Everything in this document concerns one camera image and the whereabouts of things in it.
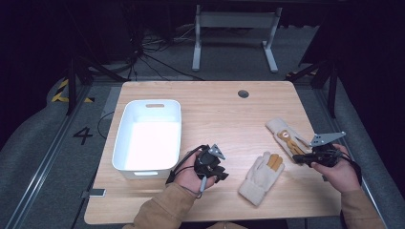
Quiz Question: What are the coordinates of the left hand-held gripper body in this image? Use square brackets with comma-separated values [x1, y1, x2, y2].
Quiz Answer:
[193, 143, 227, 194]

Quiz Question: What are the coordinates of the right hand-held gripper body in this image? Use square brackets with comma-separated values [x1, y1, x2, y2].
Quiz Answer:
[306, 131, 348, 169]

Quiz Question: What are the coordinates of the beige glove with bear print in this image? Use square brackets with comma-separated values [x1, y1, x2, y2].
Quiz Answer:
[265, 116, 313, 159]

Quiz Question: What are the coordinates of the beige glove with yellow fingers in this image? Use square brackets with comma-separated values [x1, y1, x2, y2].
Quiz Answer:
[238, 151, 286, 207]

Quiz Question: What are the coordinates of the white plastic bin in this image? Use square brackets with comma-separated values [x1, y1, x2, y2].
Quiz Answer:
[111, 98, 182, 180]

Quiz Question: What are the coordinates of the person's left hand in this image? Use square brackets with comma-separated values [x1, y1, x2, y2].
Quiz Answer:
[173, 150, 218, 197]

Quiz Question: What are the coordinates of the person's right hand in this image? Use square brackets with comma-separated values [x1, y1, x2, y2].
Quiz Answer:
[309, 143, 363, 195]

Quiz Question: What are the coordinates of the black metal stand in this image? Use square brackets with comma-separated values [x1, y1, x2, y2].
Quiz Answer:
[284, 59, 339, 119]
[64, 54, 129, 116]

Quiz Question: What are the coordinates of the grey metal stand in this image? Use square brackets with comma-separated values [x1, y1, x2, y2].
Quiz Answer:
[191, 4, 284, 73]

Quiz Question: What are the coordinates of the yellow and black hazard tape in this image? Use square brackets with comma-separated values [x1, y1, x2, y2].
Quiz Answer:
[51, 78, 96, 104]

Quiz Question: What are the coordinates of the aluminium floor rail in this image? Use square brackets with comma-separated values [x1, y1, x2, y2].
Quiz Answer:
[312, 86, 390, 229]
[3, 83, 95, 229]

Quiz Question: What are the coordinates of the left hand-held gripper black cable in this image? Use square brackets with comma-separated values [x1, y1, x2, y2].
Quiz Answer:
[164, 144, 212, 200]

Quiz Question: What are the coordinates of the hand-held gripper black cable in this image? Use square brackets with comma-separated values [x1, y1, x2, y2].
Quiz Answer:
[333, 147, 364, 187]
[164, 144, 212, 200]

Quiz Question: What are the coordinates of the right hand-held gripper black cable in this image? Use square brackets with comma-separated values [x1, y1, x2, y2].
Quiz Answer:
[333, 147, 364, 187]

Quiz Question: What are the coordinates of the thin black floor cable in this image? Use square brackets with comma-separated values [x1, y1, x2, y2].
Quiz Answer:
[96, 111, 116, 140]

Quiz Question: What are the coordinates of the grey table edge bracket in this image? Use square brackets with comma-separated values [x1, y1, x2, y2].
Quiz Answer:
[80, 188, 107, 199]

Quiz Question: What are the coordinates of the bundle of black floor cables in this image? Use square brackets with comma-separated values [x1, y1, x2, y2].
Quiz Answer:
[125, 23, 204, 82]

